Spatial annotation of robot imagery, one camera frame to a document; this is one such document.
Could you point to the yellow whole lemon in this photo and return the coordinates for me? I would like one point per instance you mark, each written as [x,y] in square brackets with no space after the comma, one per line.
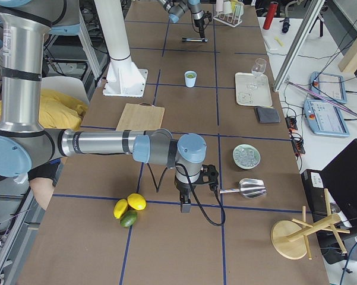
[137,201]
[120,208]

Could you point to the aluminium frame post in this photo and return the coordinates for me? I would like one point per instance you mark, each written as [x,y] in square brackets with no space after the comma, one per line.
[310,16]

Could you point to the bamboo cutting board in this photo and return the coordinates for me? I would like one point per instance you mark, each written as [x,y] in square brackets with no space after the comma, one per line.
[139,117]

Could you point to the light blue paper cup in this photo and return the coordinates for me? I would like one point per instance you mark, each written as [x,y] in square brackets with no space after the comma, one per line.
[190,82]

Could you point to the clear wine glass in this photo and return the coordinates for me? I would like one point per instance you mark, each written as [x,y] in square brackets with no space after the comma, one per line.
[257,71]

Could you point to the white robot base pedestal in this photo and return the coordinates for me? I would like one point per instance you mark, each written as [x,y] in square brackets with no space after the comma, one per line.
[124,78]

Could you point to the steel muddler black tip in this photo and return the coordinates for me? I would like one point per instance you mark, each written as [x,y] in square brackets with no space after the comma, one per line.
[194,40]

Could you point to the white wire cup rack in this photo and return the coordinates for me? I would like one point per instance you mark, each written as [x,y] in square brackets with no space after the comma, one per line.
[229,12]

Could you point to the grey folded cloth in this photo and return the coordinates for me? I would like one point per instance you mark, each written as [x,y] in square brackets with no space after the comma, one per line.
[267,115]

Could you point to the green bowl of ice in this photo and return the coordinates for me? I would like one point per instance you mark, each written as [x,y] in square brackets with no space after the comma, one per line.
[246,156]

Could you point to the white chair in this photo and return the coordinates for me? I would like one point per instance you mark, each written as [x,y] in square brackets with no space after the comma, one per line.
[68,85]

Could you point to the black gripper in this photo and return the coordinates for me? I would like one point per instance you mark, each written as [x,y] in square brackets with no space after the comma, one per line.
[182,188]
[199,22]

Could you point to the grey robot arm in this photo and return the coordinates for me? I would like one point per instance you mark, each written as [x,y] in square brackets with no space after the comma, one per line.
[176,11]
[40,126]

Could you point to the black power strip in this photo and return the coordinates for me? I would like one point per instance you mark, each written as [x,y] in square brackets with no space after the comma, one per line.
[295,137]

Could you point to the steel ice scoop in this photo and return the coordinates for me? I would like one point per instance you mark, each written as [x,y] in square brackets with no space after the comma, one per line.
[248,188]

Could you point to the red bottle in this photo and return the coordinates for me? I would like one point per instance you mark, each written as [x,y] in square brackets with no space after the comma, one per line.
[272,8]

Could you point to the blue teach pendant far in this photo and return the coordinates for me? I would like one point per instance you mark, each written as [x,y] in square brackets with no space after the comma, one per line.
[328,85]

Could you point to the person in yellow shirt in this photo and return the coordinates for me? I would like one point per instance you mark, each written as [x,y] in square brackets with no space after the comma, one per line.
[57,110]

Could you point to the blue teach pendant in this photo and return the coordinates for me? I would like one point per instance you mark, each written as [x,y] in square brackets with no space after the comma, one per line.
[328,85]
[325,119]

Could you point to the cream bear serving tray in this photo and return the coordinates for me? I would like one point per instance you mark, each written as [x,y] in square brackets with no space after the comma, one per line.
[251,91]

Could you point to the green lime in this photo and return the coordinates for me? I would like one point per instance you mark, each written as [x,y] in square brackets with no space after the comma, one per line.
[129,218]

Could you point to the black computer monitor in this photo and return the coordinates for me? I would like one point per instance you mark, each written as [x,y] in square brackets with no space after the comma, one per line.
[340,178]

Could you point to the blue teach pendant near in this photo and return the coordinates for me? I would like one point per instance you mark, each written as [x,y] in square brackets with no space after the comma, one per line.
[325,119]

